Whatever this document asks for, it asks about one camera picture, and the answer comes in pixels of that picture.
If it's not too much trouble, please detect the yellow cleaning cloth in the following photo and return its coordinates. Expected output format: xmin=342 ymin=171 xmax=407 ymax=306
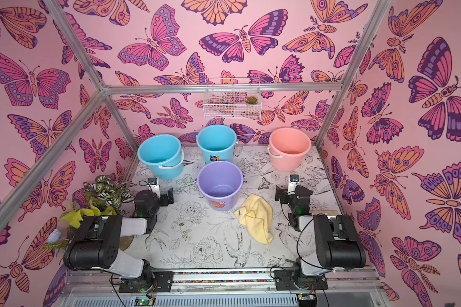
xmin=234 ymin=194 xmax=274 ymax=244

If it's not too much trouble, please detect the purple plastic bucket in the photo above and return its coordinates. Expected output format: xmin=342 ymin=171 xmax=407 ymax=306
xmin=196 ymin=161 xmax=245 ymax=211

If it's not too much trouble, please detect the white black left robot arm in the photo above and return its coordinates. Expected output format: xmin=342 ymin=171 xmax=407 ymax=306
xmin=63 ymin=175 xmax=174 ymax=293

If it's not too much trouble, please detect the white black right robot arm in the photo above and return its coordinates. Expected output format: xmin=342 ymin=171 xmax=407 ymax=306
xmin=270 ymin=175 xmax=366 ymax=292

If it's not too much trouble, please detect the pink plastic bucket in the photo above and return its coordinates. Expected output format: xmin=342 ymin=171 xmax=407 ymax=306
xmin=267 ymin=127 xmax=312 ymax=172

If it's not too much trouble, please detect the left light blue bucket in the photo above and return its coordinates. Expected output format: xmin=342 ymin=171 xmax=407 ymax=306
xmin=137 ymin=134 xmax=184 ymax=180

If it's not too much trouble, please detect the light blue bucket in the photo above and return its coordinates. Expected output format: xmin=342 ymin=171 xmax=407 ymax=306
xmin=137 ymin=134 xmax=184 ymax=180
xmin=197 ymin=125 xmax=238 ymax=164

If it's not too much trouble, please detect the middle light blue bucket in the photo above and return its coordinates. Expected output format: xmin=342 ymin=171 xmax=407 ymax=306
xmin=197 ymin=125 xmax=238 ymax=164

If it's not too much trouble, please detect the potted green leafy plant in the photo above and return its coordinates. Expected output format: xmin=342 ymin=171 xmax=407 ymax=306
xmin=43 ymin=175 xmax=134 ymax=250

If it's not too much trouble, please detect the small green succulent plant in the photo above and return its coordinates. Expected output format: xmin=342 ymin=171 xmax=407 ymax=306
xmin=245 ymin=96 xmax=259 ymax=104

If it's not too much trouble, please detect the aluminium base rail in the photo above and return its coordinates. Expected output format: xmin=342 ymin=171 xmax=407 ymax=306
xmin=58 ymin=266 xmax=390 ymax=306

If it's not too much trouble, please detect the white wire wall basket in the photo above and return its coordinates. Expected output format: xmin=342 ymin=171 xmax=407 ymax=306
xmin=201 ymin=78 xmax=263 ymax=120

